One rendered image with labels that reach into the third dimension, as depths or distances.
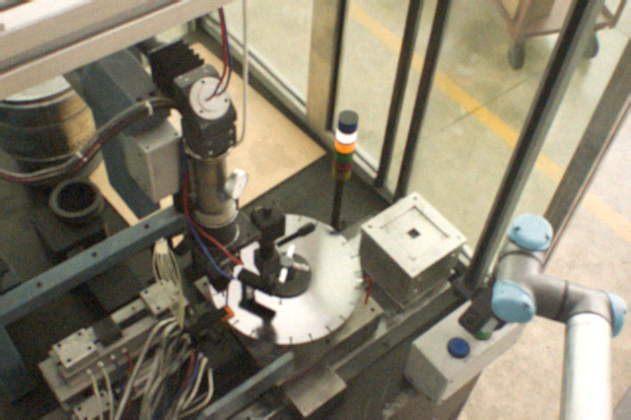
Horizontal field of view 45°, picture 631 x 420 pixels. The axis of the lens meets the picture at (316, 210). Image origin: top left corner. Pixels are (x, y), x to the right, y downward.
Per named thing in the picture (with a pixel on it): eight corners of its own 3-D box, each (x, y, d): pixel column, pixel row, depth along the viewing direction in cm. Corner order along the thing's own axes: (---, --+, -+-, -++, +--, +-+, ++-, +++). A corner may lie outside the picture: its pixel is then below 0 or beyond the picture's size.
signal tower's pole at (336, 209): (334, 224, 198) (341, 169, 181) (340, 230, 197) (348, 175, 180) (327, 228, 197) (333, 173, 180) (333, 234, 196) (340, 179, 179)
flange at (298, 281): (321, 281, 163) (322, 275, 161) (278, 306, 159) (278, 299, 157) (293, 245, 168) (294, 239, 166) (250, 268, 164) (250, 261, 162)
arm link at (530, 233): (507, 239, 133) (515, 203, 138) (492, 273, 142) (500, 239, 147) (552, 252, 132) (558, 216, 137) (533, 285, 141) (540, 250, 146)
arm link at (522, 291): (561, 315, 126) (568, 263, 133) (495, 295, 128) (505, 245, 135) (546, 337, 133) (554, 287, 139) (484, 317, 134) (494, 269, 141)
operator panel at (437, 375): (485, 310, 185) (501, 276, 173) (519, 341, 180) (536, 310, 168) (401, 373, 173) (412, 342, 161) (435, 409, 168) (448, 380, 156)
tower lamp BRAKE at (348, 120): (348, 116, 169) (349, 106, 167) (361, 128, 167) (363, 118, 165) (332, 124, 167) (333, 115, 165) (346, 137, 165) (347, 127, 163)
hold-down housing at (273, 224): (273, 253, 152) (275, 190, 136) (284, 271, 149) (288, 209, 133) (248, 264, 150) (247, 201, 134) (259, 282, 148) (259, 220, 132)
